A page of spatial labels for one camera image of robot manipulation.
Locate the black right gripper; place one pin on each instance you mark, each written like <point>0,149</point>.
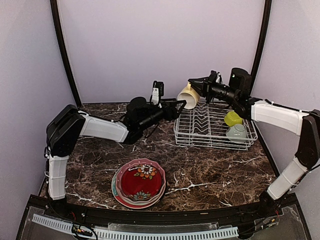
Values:
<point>206,87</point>

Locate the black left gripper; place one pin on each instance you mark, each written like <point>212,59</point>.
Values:
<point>174,114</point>

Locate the pale yellow mug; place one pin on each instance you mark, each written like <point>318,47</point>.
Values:
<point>190,96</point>

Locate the lime green cup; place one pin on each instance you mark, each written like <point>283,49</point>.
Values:
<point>232,118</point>

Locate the pale green glass cup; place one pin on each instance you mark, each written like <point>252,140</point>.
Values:
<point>237,133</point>

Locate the pink dotted bowl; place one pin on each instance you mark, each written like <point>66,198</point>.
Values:
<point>137,162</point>

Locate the striped rim cream plate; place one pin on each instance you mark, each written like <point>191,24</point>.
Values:
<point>163,195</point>

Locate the small red flower plate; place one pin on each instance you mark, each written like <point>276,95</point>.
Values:
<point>141,182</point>

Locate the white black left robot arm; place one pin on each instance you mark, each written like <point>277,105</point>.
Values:
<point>64,130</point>

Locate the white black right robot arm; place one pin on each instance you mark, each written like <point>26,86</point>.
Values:
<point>305,124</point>

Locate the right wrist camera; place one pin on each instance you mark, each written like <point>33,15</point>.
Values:
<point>215,77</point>

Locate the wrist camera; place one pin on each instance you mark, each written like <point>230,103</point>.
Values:
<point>157,92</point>
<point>215,77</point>

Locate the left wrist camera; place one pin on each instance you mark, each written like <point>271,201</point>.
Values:
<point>157,92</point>

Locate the white wire dish rack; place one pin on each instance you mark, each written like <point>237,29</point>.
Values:
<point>204,126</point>

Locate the right black frame post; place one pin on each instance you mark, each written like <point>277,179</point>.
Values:
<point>262,37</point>

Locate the white slotted cable duct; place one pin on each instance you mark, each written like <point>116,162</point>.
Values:
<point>137,232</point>

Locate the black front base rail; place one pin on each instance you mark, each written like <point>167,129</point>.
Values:
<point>237,215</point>

